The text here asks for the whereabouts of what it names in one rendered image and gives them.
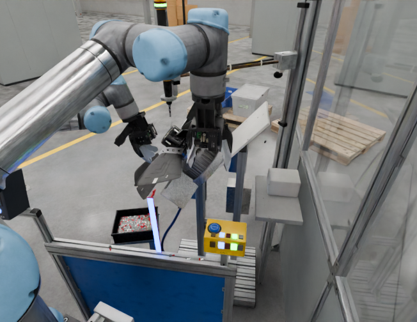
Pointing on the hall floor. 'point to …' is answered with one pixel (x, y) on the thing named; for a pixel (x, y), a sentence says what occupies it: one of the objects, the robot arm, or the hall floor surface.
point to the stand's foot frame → (245, 298)
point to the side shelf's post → (266, 252)
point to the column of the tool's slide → (283, 148)
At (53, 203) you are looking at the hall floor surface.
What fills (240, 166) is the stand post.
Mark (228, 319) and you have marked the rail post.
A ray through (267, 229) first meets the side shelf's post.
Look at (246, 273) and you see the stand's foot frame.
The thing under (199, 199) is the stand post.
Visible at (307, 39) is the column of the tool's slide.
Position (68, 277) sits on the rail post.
